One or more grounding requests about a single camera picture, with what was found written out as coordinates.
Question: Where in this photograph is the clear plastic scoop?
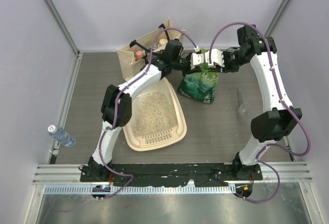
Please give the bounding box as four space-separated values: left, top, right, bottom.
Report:
236 87 251 124

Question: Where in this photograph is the clear water bottle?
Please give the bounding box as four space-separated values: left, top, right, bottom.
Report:
47 125 76 147

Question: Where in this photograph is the beige capped bottle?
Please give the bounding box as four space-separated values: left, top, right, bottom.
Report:
158 39 168 47

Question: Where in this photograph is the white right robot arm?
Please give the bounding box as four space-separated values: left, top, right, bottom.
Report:
222 25 302 180

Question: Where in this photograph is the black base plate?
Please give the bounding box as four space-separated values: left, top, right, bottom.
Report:
79 163 263 188

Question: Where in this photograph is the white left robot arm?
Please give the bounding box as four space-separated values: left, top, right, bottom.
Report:
81 39 190 182

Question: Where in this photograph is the perforated cable duct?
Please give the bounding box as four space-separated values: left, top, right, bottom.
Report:
44 182 236 195

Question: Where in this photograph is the beige canvas tote bag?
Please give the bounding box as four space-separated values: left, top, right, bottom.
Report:
117 18 184 81

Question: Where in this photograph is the pink capped bottle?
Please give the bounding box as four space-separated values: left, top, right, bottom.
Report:
135 50 143 61

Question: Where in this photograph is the cream plastic litter box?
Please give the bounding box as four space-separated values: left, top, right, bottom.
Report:
123 78 187 152

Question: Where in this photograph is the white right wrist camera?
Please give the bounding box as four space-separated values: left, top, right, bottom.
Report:
205 49 225 67

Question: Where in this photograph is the cat litter pile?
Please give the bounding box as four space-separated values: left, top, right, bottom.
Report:
132 91 178 136

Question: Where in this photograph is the green litter bag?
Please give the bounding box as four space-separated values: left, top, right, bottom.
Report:
177 63 218 104

